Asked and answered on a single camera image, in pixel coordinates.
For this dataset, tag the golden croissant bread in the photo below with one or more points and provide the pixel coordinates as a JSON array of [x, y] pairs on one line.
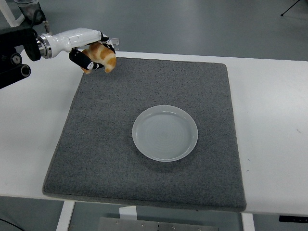
[[106, 56]]

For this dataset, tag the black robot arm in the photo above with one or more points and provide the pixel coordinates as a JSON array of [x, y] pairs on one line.
[[14, 48]]

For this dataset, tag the black tripod leg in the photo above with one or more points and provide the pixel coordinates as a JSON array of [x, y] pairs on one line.
[[289, 9]]

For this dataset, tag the grey round plate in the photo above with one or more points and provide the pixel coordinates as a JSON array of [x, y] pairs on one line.
[[164, 134]]

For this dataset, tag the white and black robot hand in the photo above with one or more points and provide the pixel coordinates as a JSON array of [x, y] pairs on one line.
[[72, 39]]

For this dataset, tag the white tape strip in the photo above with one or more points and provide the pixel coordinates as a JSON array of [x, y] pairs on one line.
[[128, 213]]

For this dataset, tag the black table control panel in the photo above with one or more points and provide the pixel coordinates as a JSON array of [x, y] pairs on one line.
[[292, 219]]

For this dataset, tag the black waste bin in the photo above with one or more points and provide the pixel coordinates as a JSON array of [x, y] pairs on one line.
[[29, 9]]

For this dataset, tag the grey square felt mat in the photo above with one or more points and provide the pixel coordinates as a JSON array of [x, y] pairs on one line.
[[144, 183]]

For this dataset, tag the white table frame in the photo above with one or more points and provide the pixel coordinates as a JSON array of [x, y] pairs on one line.
[[13, 13]]

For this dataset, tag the silver floor socket box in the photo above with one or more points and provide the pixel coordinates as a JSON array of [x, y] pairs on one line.
[[116, 41]]

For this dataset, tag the white table leg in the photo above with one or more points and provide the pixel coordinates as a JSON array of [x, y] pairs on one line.
[[65, 216], [248, 222]]

